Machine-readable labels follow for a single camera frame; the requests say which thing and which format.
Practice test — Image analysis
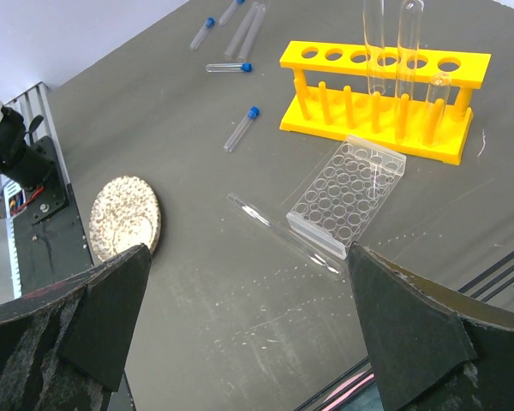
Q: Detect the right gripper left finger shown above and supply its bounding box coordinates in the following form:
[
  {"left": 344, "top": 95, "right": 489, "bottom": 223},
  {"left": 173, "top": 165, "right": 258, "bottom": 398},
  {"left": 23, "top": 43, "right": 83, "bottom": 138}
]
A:
[{"left": 0, "top": 244, "right": 152, "bottom": 410}]

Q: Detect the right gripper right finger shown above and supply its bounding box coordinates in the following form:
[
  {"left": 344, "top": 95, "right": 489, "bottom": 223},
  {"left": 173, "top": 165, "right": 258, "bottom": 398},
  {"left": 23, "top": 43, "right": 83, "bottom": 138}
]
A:
[{"left": 347, "top": 241, "right": 514, "bottom": 411}]

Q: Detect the long glass tube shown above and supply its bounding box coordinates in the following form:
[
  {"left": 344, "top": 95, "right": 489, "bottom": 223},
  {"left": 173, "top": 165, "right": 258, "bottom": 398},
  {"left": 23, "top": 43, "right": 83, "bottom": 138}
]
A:
[
  {"left": 422, "top": 72, "right": 451, "bottom": 146},
  {"left": 395, "top": 0, "right": 424, "bottom": 100},
  {"left": 227, "top": 193, "right": 348, "bottom": 281}
]

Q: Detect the short tube blue cap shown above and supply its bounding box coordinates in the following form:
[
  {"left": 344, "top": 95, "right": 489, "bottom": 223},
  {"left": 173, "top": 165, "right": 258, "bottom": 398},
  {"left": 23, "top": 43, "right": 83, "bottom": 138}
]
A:
[
  {"left": 218, "top": 0, "right": 244, "bottom": 26},
  {"left": 206, "top": 63, "right": 253, "bottom": 73},
  {"left": 224, "top": 106, "right": 260, "bottom": 152},
  {"left": 189, "top": 16, "right": 215, "bottom": 51}
]

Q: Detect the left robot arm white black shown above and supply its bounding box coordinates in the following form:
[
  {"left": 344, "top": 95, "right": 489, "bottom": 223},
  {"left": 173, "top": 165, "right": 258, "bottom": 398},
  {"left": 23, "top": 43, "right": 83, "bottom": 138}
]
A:
[{"left": 0, "top": 100, "right": 53, "bottom": 189}]

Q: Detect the pink plate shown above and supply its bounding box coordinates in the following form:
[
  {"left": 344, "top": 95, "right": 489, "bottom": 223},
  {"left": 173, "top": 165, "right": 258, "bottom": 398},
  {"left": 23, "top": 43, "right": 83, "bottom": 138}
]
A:
[{"left": 324, "top": 372, "right": 374, "bottom": 410}]

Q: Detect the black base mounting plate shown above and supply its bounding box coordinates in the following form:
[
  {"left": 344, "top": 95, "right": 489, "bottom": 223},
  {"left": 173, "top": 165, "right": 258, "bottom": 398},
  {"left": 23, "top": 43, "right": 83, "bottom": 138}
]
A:
[{"left": 14, "top": 137, "right": 134, "bottom": 410}]

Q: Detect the speckled ceramic plate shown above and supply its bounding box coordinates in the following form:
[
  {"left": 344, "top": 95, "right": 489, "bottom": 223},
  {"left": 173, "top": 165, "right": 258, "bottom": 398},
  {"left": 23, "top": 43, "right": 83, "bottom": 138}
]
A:
[{"left": 88, "top": 176, "right": 162, "bottom": 261}]

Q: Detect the clear acrylic tube rack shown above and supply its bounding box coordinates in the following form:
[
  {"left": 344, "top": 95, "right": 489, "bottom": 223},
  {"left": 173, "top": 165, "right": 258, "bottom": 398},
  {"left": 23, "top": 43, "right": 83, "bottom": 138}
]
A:
[{"left": 286, "top": 135, "right": 406, "bottom": 259}]

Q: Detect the yellow test tube rack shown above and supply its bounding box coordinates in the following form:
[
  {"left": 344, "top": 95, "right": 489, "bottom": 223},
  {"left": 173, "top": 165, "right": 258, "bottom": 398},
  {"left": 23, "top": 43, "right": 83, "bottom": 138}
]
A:
[{"left": 279, "top": 40, "right": 491, "bottom": 165}]

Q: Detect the black wire basket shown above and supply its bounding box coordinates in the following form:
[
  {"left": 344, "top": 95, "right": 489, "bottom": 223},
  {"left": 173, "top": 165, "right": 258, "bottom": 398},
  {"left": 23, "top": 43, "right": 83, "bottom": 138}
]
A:
[{"left": 290, "top": 239, "right": 514, "bottom": 411}]

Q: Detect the grey cable duct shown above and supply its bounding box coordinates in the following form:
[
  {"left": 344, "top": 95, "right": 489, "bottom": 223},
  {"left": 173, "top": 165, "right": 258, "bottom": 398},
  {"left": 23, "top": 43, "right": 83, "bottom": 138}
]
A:
[{"left": 1, "top": 176, "right": 22, "bottom": 299}]

